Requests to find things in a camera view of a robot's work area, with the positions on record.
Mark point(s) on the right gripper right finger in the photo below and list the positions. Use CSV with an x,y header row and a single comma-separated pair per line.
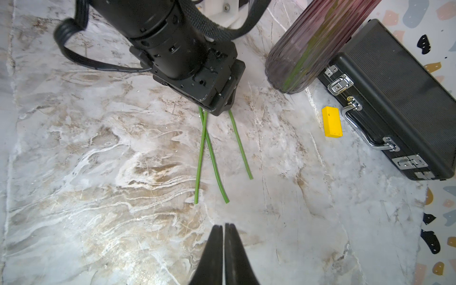
x,y
238,270

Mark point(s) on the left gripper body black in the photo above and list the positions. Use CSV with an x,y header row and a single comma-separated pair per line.
x,y
207,73

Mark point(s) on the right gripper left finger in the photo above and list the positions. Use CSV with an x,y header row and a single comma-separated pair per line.
x,y
210,266

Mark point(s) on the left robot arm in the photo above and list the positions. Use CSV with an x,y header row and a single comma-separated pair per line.
x,y
148,24

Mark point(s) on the pink tulip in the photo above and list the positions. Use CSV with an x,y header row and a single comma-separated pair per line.
x,y
215,167

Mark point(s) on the orange red tulip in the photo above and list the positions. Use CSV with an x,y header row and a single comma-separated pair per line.
x,y
238,138

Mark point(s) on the purple ribbed glass vase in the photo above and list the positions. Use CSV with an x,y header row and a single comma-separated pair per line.
x,y
306,48

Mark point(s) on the yellow block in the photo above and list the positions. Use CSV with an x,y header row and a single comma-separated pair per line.
x,y
332,122

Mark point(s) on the black case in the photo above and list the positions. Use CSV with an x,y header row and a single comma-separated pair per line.
x,y
394,104

